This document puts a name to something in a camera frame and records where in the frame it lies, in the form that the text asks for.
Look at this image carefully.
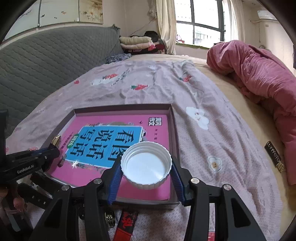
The white plastic bottle cap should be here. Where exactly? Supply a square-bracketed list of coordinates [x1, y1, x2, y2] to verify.
[120, 141, 173, 190]

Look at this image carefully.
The red and black lighter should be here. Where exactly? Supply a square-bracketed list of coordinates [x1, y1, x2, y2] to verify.
[113, 209, 138, 241]

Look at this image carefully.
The black and yellow wristwatch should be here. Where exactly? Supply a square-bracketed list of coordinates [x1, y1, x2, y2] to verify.
[17, 171, 63, 209]

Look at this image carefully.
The brass fitting with white base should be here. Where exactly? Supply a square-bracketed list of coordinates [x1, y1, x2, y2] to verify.
[104, 209, 116, 229]

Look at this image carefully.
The person's hand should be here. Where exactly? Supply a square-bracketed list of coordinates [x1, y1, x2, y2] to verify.
[1, 188, 27, 215]

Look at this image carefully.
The pink and blue book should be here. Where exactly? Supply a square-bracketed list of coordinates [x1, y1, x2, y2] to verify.
[47, 114, 170, 187]

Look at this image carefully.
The pink strawberry print bedsheet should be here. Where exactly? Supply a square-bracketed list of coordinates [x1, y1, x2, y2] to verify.
[6, 61, 282, 240]

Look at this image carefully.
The dark cardboard box tray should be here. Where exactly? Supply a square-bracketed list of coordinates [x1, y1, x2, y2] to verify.
[40, 103, 181, 210]

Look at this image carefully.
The grey quilted headboard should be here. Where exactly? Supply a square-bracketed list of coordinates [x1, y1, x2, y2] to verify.
[1, 25, 123, 137]

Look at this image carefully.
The black mattress label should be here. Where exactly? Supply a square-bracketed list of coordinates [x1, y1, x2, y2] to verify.
[264, 141, 285, 173]

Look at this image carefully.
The red pink quilt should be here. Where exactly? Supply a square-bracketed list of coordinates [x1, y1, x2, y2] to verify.
[207, 40, 295, 185]

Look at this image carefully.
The stack of folded clothes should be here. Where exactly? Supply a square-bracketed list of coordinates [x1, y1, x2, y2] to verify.
[119, 31, 167, 55]

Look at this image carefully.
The cream curtain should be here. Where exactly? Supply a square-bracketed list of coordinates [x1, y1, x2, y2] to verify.
[156, 0, 177, 55]

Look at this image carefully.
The white air conditioner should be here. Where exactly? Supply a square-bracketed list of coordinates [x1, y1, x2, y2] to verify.
[257, 10, 277, 21]

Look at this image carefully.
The floral wall painting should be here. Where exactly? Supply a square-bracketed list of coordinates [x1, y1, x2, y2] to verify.
[4, 0, 103, 40]

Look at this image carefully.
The window with dark frame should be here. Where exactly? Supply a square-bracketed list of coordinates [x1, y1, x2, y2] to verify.
[174, 0, 239, 48]

